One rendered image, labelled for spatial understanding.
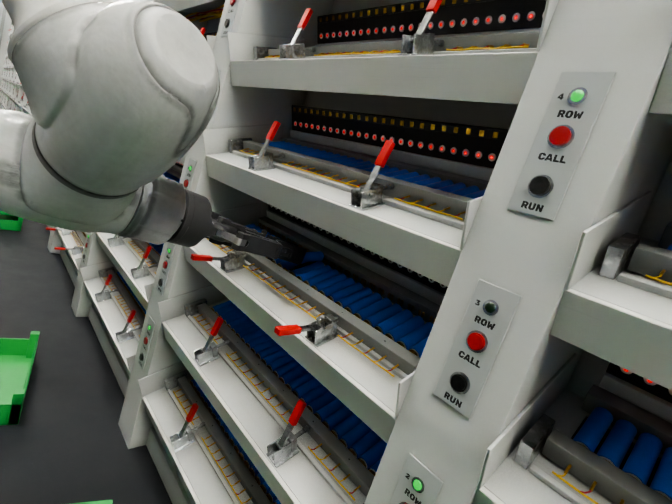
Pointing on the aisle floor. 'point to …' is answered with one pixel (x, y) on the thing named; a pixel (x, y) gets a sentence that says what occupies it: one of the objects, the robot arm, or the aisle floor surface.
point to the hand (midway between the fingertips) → (284, 250)
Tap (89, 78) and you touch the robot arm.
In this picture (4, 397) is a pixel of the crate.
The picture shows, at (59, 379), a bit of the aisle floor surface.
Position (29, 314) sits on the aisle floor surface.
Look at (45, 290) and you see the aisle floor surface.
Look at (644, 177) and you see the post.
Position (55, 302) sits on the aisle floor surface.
